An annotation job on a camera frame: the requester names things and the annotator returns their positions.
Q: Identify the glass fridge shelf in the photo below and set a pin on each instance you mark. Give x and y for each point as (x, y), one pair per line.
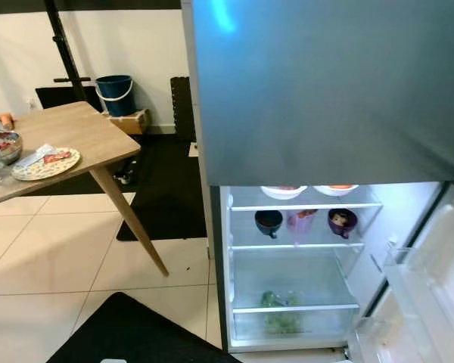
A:
(306, 206)
(246, 246)

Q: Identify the brown sausage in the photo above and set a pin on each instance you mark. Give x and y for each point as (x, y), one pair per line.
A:
(285, 187)

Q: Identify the grey two-door fridge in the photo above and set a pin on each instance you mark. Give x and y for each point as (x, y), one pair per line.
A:
(408, 219)

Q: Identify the clear crisper drawer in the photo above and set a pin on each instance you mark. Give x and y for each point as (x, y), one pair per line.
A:
(325, 329)

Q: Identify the blue bucket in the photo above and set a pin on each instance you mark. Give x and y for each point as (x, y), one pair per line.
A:
(115, 102)

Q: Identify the green vegetables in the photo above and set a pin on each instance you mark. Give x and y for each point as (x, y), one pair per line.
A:
(280, 321)

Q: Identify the steel bowl of red candies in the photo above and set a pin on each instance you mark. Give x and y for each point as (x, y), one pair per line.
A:
(6, 147)

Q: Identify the white-lined fridge main door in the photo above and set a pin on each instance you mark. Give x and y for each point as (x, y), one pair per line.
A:
(431, 302)

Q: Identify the black foam mat stack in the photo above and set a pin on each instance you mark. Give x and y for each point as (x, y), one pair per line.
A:
(179, 106)

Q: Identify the light wooden table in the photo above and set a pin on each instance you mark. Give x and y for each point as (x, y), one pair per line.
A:
(60, 125)

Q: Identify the grey fridge freezer door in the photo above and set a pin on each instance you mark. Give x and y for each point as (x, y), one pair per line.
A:
(325, 91)

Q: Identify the white blue sachet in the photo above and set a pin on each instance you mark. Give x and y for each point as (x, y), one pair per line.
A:
(34, 156)

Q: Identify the black kettlebell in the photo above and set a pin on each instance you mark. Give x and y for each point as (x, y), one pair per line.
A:
(130, 175)

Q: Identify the floral round plate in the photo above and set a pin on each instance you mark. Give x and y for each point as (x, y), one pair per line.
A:
(45, 173)

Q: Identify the white wall socket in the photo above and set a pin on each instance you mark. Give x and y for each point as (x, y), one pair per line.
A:
(30, 103)

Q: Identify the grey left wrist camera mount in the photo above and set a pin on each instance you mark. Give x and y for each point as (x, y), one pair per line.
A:
(112, 361)

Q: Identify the wooden box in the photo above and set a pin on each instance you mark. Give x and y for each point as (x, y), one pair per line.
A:
(135, 122)

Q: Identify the red sachet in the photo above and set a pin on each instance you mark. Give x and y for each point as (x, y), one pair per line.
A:
(57, 156)

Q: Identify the black wall panel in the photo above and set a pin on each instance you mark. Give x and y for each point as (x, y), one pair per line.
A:
(49, 98)

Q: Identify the pink cup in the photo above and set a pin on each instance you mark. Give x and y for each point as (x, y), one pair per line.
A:
(301, 225)

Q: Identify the dark blue cup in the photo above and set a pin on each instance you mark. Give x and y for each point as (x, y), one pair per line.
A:
(268, 221)

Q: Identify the black rack post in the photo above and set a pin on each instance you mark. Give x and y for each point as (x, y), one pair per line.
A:
(64, 45)

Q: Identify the purple cup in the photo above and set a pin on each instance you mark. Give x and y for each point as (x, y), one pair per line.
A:
(343, 223)

